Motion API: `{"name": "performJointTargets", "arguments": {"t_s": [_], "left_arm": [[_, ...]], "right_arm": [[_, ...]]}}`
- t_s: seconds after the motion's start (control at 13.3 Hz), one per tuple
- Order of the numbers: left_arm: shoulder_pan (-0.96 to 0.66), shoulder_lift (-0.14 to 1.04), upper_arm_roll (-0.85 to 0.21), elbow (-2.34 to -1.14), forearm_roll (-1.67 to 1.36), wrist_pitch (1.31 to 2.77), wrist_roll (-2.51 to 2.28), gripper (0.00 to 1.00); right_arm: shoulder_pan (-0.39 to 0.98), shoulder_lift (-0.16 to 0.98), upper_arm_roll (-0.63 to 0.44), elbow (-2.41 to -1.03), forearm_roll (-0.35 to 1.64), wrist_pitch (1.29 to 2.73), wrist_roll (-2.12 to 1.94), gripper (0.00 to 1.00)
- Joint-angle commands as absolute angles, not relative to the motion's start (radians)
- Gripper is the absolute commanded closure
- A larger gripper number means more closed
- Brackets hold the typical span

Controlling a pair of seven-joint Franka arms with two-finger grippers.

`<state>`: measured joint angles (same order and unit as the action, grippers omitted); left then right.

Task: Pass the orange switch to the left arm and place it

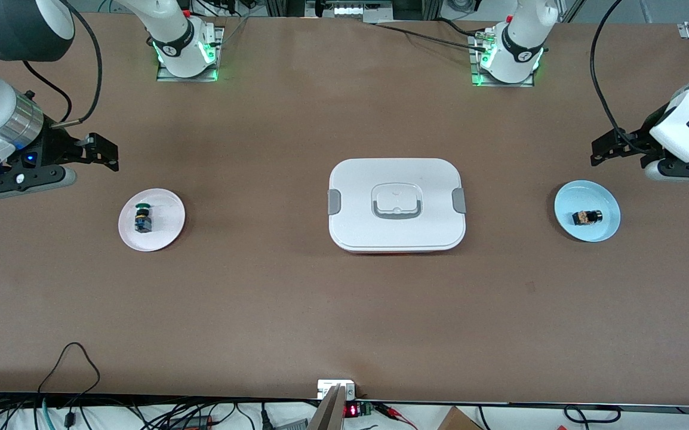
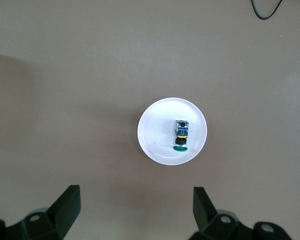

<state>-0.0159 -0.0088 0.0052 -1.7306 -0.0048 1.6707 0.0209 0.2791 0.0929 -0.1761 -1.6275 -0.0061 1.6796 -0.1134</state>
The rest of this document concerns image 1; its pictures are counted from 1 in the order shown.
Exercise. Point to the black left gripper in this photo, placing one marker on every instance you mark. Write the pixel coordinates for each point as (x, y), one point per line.
(635, 143)

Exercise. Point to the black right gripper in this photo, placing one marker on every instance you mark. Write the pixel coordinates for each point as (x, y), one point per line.
(53, 145)

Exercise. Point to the orange push button switch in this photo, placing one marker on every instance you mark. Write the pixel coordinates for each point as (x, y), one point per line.
(587, 218)

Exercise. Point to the small white connector box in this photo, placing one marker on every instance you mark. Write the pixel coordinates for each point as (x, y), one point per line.
(326, 387)

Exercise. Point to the light blue round plate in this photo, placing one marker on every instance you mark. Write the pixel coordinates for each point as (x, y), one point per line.
(589, 197)

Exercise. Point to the white round plate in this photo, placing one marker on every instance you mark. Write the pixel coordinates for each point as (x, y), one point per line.
(168, 236)

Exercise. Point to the white lit panel device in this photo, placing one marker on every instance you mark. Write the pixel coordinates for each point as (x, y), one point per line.
(362, 10)

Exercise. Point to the brown cardboard piece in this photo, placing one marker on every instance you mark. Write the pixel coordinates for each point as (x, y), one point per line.
(458, 419)

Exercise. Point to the red clip leads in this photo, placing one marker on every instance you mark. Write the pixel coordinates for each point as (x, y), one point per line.
(398, 415)

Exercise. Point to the red digit display module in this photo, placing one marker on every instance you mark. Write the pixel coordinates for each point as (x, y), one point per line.
(353, 410)

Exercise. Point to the green push button switch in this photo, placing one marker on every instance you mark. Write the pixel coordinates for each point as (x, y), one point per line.
(142, 223)

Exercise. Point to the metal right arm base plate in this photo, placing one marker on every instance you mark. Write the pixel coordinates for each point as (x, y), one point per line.
(165, 76)

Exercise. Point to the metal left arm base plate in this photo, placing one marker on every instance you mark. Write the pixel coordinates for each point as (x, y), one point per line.
(482, 82)

